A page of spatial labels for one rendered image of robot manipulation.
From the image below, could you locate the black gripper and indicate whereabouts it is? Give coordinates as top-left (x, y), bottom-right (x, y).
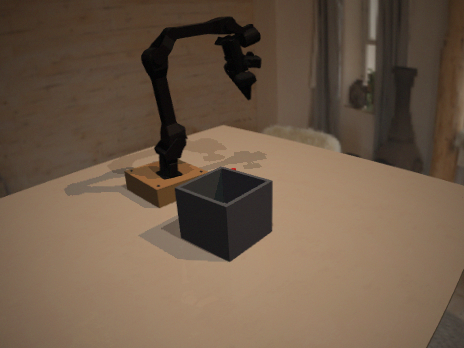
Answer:
top-left (223, 52), bottom-right (256, 100)

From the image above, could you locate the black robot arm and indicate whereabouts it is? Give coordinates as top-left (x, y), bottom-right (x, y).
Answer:
top-left (141, 16), bottom-right (262, 180)

